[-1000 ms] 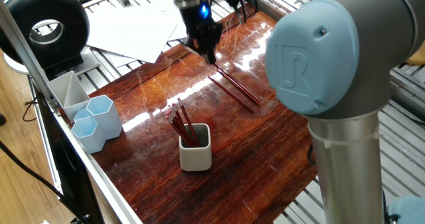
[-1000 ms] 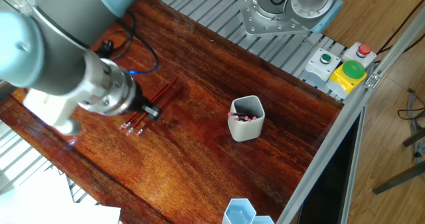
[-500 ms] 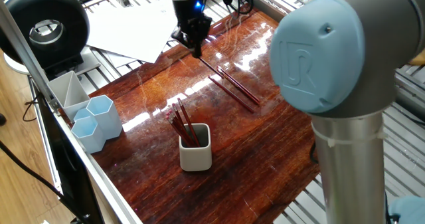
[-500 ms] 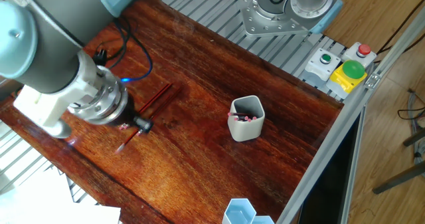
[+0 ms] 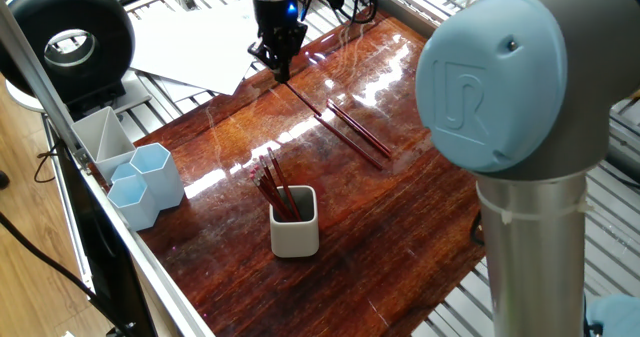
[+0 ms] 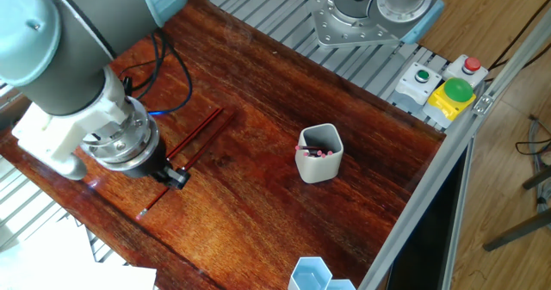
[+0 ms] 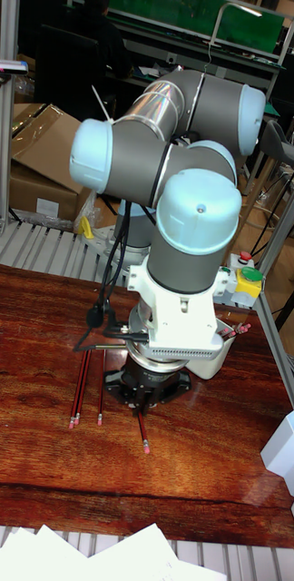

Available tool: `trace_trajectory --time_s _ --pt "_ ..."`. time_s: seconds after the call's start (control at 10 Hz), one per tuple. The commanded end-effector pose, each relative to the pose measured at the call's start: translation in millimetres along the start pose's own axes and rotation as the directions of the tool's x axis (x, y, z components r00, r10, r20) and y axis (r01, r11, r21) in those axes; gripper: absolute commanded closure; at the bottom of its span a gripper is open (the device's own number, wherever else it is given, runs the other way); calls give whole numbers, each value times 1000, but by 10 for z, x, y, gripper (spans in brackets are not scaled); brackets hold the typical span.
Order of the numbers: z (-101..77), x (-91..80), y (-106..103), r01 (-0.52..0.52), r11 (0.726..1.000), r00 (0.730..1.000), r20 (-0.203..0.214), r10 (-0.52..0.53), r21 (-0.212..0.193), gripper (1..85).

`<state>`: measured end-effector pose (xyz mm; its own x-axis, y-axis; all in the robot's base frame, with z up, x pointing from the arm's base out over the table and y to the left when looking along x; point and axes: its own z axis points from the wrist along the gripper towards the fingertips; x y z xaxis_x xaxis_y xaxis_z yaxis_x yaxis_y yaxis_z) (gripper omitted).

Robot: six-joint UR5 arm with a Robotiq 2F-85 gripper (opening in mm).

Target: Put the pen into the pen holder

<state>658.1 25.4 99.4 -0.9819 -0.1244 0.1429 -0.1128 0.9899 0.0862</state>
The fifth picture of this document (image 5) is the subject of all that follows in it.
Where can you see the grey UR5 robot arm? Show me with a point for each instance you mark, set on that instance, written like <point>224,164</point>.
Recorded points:
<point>530,227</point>

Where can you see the light blue hexagonal pen holder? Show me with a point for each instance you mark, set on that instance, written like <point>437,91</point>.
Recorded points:
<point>165,187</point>

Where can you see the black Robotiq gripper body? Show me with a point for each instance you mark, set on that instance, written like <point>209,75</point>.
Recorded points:
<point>280,24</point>

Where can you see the red-brown wooden board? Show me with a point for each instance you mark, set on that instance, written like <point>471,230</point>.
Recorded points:
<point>375,252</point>

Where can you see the white square ceramic pen holder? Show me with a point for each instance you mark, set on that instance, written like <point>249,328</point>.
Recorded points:
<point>295,239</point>

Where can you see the white paper sheet stack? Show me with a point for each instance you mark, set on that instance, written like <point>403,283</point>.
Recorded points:
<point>200,47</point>

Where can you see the white divided square pen holder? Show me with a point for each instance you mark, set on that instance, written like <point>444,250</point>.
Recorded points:
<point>117,164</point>

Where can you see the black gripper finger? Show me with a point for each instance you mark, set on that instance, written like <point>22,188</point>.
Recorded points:
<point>292,52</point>
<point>265,53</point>

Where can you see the black monitor panel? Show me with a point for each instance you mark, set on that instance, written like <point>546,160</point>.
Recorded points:
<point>110,277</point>

